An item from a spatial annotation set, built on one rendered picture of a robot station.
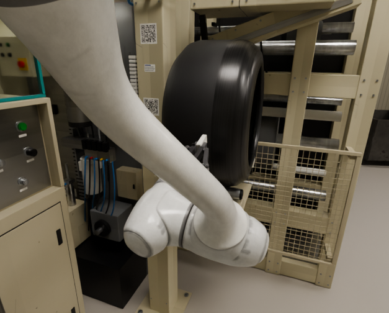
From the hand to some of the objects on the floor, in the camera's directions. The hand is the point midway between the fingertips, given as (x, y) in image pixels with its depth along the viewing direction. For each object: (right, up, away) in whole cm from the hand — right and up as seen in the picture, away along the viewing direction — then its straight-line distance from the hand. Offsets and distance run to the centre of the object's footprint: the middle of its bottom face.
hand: (201, 143), depth 83 cm
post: (-21, -96, +76) cm, 124 cm away
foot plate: (-21, -95, +76) cm, 124 cm away
